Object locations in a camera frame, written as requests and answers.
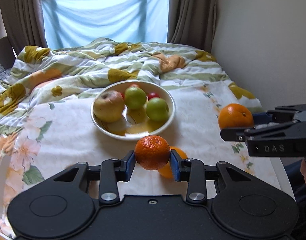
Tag large orange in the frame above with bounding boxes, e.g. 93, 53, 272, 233
157, 146, 189, 179

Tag rough dark orange mandarin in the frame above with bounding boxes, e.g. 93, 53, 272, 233
134, 135, 170, 171

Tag yellowish wrinkled apple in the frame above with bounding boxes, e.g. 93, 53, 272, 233
93, 90, 125, 123

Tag green apple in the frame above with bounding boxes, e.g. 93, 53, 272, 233
124, 86, 147, 110
146, 98, 169, 122

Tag small red apple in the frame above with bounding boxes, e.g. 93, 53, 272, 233
147, 92, 159, 100

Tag small orange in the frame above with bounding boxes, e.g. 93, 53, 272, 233
129, 83, 141, 88

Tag cream duck pattern bowl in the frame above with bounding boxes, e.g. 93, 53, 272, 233
91, 80, 176, 141

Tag white floral tablecloth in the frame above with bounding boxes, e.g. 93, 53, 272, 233
0, 81, 289, 239

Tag green striped floral quilt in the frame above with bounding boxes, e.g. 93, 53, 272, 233
0, 38, 262, 135

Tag brown right curtain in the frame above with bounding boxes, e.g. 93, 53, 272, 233
167, 0, 217, 52

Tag brown curtain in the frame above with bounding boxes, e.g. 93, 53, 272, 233
0, 0, 47, 54
167, 0, 217, 52

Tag light blue window cloth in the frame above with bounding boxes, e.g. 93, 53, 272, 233
42, 0, 169, 49

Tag grey bed headboard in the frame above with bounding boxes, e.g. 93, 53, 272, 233
0, 36, 15, 69

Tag brown left curtain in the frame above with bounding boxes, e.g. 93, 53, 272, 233
0, 0, 47, 54

